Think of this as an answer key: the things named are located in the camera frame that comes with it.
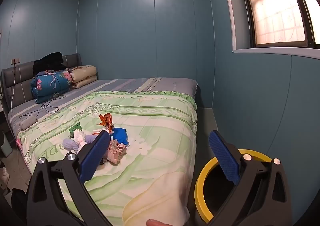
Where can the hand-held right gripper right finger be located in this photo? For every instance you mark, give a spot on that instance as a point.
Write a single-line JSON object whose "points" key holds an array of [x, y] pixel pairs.
{"points": [[225, 156]]}

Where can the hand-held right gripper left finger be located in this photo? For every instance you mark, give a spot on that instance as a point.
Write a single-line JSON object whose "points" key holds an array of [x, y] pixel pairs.
{"points": [[96, 156]]}

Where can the pink plastic wrapper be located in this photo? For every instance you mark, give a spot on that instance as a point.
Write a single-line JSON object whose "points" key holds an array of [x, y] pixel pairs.
{"points": [[116, 153]]}

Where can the white tissue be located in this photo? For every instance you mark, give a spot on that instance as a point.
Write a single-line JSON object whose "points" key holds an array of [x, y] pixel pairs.
{"points": [[79, 137]]}

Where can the lavender knit sock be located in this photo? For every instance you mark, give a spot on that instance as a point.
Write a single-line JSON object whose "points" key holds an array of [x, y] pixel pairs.
{"points": [[70, 144]]}

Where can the blue rubber glove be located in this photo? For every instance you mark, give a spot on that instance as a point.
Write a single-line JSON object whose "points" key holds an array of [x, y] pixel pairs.
{"points": [[120, 136]]}

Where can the orange tangerine peel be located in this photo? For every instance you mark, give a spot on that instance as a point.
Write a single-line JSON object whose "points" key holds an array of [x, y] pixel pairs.
{"points": [[105, 122]]}

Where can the yellow rimmed waste bin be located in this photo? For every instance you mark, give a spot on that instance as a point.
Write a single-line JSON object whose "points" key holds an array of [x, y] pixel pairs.
{"points": [[200, 191]]}

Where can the person's right hand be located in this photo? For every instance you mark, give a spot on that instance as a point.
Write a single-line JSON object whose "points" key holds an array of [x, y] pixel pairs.
{"points": [[154, 223]]}

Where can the green floral quilt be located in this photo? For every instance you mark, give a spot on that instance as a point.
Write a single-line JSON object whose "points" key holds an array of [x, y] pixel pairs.
{"points": [[150, 141]]}

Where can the beige stacked pillows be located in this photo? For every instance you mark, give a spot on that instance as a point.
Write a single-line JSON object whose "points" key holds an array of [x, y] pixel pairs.
{"points": [[83, 74]]}

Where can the blue floral folded quilt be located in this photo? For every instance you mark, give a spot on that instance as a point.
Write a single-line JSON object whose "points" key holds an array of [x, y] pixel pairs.
{"points": [[50, 83]]}

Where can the white shoe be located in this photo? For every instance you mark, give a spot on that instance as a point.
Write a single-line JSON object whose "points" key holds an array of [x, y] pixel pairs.
{"points": [[3, 178]]}

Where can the black clothes pile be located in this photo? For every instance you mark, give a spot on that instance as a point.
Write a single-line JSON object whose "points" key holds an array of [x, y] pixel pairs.
{"points": [[50, 62]]}

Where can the window with white sill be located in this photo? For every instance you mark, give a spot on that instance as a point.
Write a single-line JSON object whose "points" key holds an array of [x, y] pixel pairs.
{"points": [[275, 3]]}

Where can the wall socket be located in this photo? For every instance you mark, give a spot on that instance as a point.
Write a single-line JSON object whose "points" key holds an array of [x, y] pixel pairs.
{"points": [[15, 60]]}

